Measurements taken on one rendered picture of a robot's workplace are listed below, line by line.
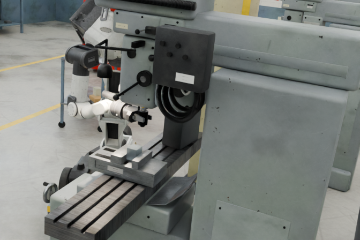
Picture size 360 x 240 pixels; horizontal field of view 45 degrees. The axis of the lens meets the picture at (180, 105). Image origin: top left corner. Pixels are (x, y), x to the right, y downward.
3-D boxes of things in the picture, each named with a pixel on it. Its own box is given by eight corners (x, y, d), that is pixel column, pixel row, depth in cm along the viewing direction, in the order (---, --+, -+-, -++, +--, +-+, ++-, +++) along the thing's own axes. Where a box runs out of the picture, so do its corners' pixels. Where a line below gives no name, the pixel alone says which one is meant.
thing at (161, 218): (74, 205, 214) (75, 184, 211) (111, 178, 245) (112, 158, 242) (166, 237, 197) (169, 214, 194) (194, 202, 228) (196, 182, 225)
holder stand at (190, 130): (161, 144, 247) (164, 111, 241) (180, 133, 266) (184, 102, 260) (180, 150, 242) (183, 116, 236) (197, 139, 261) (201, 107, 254)
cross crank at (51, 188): (36, 204, 241) (36, 185, 237) (50, 195, 251) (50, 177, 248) (60, 212, 235) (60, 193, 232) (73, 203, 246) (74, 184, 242)
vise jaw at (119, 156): (110, 162, 204) (110, 154, 202) (125, 150, 217) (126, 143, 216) (121, 165, 202) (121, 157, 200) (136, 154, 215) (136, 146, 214)
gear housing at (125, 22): (111, 32, 188) (112, 8, 185) (137, 27, 210) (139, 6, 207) (182, 44, 177) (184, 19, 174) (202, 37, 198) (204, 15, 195)
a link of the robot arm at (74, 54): (65, 72, 236) (67, 46, 233) (78, 71, 243) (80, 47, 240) (80, 76, 229) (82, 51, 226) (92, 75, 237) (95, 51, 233)
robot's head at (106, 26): (101, 33, 230) (98, 26, 221) (104, 16, 233) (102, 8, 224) (113, 35, 230) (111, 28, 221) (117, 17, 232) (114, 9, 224)
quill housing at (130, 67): (115, 103, 198) (120, 32, 189) (137, 92, 217) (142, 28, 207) (153, 111, 192) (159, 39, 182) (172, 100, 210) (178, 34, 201)
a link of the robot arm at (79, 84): (62, 112, 239) (66, 73, 234) (82, 110, 248) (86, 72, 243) (74, 118, 231) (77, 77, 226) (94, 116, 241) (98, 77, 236)
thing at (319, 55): (157, 56, 184) (161, 8, 177) (178, 49, 204) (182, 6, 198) (357, 94, 156) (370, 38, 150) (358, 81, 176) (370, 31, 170)
